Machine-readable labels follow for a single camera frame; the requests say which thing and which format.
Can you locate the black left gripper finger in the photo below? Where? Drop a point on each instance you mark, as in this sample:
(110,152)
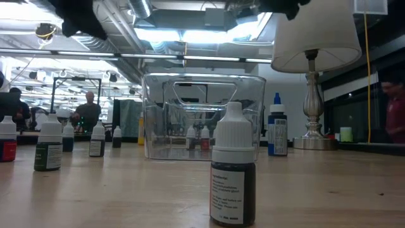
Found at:
(69,29)
(93,29)

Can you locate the large yellow food coloring bottle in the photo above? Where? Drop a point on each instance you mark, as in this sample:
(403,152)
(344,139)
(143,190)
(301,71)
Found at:
(141,133)

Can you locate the small blue food coloring bottle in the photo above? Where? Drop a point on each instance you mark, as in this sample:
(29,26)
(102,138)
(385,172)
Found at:
(68,144)

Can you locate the small black food coloring bottle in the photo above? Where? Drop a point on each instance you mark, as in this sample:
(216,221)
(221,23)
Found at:
(215,136)
(232,190)
(116,142)
(96,147)
(190,142)

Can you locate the small green food coloring bottle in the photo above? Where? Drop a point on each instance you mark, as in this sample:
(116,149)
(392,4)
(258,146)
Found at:
(47,158)

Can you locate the small red food coloring bottle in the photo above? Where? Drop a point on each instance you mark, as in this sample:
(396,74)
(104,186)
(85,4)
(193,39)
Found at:
(8,150)
(205,144)

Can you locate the large blue food coloring bottle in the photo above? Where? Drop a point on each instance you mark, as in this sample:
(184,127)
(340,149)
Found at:
(277,139)

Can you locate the black round ceiling fixture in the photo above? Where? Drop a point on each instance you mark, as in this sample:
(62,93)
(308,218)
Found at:
(46,31)

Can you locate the white lamp shade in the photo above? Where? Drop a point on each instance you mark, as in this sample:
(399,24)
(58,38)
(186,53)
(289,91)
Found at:
(316,38)

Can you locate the long ceiling light bar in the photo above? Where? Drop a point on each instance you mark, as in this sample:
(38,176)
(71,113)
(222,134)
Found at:
(148,55)

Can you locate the person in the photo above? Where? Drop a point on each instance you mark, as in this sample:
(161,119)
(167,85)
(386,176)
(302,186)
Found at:
(397,117)
(20,111)
(88,114)

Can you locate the white ceiling box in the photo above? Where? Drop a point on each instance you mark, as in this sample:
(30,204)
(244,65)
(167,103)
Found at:
(370,6)

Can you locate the clear plastic bin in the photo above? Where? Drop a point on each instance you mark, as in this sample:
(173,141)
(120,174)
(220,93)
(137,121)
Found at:
(158,95)

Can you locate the dark green fabric panel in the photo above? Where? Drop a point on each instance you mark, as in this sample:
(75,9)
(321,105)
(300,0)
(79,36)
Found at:
(128,118)

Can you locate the light green cylindrical container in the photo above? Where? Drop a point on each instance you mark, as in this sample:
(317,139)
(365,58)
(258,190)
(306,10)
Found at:
(346,134)

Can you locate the black metal stand frame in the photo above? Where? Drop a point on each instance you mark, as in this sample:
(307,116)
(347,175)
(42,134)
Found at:
(76,78)

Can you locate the silver ventilation duct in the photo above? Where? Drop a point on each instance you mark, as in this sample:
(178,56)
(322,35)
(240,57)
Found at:
(140,8)

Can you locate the black aluminium table frame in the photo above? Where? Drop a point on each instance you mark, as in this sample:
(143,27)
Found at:
(373,149)

